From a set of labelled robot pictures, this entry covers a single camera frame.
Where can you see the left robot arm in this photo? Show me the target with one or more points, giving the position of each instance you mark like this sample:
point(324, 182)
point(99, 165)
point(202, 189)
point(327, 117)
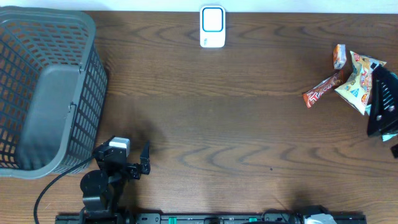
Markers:
point(103, 188)

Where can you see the small orange snack packet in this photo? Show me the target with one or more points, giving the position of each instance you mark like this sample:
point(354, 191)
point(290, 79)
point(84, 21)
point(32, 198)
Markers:
point(339, 56)

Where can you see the white barcode scanner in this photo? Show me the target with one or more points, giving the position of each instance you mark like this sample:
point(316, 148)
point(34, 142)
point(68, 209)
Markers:
point(212, 27)

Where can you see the grey plastic shopping basket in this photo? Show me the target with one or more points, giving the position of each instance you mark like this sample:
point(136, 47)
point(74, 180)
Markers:
point(53, 87)

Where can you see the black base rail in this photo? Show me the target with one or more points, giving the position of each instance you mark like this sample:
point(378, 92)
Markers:
point(156, 218)

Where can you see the cream snack bag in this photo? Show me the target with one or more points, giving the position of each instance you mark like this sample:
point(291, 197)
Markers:
point(356, 90)

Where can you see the green white paper label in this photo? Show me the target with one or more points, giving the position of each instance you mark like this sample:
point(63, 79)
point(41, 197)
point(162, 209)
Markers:
point(384, 137)

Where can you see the orange chocolate bar wrapper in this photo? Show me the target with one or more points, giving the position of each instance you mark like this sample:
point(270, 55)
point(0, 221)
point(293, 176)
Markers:
point(312, 96)

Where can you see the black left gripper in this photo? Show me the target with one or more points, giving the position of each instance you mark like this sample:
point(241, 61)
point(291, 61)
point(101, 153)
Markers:
point(134, 170)

